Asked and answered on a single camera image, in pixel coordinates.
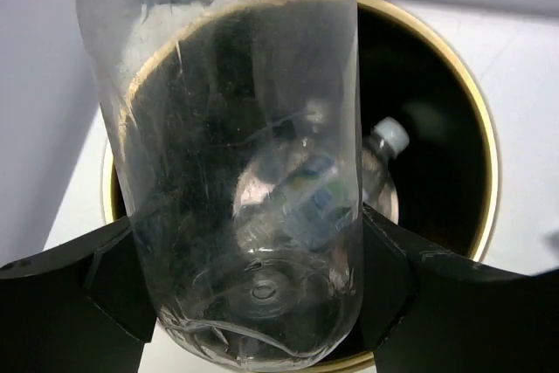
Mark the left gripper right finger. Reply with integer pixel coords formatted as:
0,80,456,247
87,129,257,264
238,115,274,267
360,206,558,372

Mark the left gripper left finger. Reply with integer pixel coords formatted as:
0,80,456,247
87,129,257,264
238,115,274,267
1,218,156,372

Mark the white green label water bottle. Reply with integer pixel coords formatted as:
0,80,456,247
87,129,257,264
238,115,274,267
233,117,410,253

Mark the clear jar with metal lid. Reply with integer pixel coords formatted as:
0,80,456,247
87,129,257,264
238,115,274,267
76,0,363,372

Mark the black bin with gold rim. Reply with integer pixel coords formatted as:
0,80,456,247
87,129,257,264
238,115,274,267
100,0,500,370

